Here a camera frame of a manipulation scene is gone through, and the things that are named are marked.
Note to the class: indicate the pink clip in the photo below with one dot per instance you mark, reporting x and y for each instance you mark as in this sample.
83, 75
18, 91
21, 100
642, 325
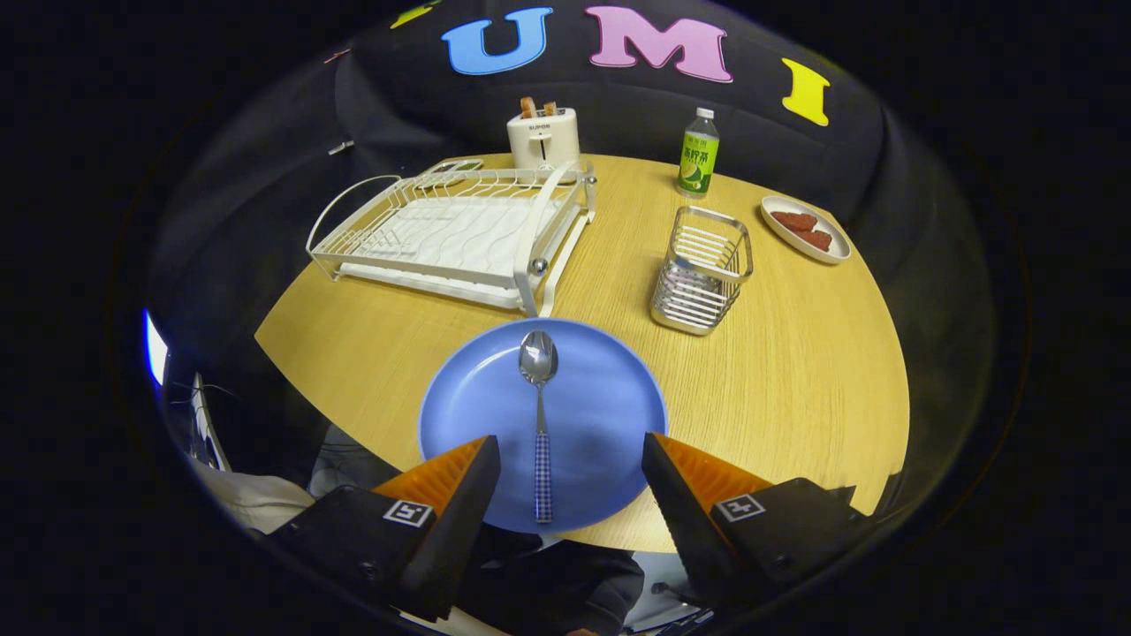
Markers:
337, 56

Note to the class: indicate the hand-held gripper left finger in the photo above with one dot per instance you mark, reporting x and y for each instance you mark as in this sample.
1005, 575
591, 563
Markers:
455, 521

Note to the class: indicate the silver clip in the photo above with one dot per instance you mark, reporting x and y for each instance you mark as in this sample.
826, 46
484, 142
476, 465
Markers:
340, 147

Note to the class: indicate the red meat piece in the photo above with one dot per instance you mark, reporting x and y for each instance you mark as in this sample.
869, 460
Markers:
795, 220
815, 239

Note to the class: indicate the lit monitor screen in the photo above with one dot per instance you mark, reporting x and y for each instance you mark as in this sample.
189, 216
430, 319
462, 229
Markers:
155, 349

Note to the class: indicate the white toaster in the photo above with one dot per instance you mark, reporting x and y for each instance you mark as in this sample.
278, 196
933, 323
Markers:
543, 141

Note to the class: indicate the small white oval dish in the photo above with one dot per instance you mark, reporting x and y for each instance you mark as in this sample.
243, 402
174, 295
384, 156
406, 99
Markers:
782, 231

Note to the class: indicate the black backdrop cloth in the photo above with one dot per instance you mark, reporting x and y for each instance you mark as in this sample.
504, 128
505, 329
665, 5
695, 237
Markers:
398, 106

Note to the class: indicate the white cloth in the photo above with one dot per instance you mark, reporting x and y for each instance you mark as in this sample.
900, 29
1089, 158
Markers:
256, 499

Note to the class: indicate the blue plate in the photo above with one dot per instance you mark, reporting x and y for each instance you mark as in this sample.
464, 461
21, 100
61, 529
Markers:
601, 415

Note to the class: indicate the green label drink bottle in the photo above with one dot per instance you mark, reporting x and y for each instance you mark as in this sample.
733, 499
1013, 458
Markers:
698, 159

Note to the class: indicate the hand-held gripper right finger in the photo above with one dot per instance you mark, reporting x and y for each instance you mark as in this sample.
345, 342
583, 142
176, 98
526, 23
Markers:
685, 521

